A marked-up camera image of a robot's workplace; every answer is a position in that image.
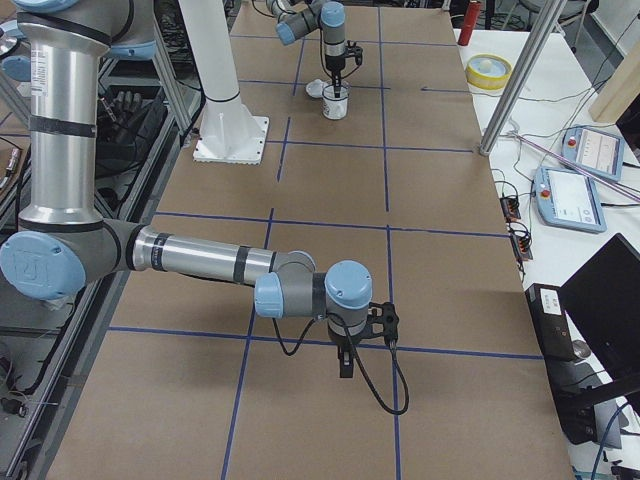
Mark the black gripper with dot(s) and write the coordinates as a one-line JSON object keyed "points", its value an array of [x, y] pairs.
{"points": [[343, 344], [334, 64]]}

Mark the clear glass funnel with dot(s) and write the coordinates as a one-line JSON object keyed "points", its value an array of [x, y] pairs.
{"points": [[335, 93]]}

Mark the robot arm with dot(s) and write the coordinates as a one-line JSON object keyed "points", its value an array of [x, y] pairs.
{"points": [[64, 243], [326, 16]]}

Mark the white ceramic cup lid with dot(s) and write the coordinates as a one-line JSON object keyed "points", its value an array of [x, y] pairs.
{"points": [[315, 88]]}

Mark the yellow tape roll with dish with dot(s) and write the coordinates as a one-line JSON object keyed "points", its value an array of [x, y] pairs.
{"points": [[488, 72]]}

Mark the red bottle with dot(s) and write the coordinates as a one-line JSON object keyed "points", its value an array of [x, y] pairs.
{"points": [[469, 21]]}

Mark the green tipped metal rod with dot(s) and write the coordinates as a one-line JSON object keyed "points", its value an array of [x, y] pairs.
{"points": [[617, 188]]}

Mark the black desktop box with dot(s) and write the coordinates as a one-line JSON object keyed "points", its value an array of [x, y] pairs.
{"points": [[551, 326]]}

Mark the near teach pendant tablet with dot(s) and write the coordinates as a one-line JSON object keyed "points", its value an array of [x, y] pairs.
{"points": [[569, 200]]}

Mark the teach pendant tablet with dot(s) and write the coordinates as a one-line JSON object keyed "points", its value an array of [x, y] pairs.
{"points": [[569, 200], [597, 151]]}

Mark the black computer monitor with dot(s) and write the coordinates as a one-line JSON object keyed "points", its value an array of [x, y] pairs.
{"points": [[602, 300]]}

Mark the far teach pendant tablet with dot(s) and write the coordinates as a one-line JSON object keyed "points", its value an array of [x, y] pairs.
{"points": [[597, 151]]}

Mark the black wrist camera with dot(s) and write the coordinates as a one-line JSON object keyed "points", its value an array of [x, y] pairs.
{"points": [[355, 52], [382, 322]]}

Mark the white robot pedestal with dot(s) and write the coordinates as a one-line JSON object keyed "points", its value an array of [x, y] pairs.
{"points": [[208, 34]]}

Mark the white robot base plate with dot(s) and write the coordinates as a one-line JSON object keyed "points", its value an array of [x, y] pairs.
{"points": [[224, 141]]}

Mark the aluminium frame post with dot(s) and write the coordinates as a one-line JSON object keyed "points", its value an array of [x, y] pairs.
{"points": [[533, 47]]}

